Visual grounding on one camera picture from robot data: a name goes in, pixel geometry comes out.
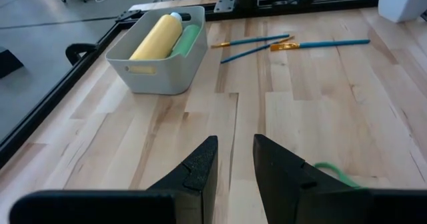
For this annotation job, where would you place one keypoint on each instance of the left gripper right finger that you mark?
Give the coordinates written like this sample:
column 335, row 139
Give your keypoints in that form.
column 283, row 184

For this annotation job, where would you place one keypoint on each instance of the grey plastic bin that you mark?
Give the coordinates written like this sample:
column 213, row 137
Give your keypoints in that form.
column 166, row 77

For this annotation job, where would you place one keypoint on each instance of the green paint bottle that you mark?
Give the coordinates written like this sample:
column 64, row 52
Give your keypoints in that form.
column 187, row 40

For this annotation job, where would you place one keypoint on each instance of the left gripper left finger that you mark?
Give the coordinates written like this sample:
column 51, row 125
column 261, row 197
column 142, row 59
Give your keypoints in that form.
column 200, row 177

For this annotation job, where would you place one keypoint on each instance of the thin blue paintbrush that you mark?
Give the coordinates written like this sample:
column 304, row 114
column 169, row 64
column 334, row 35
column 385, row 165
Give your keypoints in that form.
column 247, row 53
column 253, row 40

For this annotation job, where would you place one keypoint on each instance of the green plant in white pot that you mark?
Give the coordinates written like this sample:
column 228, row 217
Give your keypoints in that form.
column 400, row 4

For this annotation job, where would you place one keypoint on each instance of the yellow paint bottle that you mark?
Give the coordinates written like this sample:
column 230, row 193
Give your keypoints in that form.
column 156, row 39

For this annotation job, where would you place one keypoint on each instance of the black floor box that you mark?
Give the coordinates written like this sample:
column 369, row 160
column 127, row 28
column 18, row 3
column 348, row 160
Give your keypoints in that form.
column 8, row 62

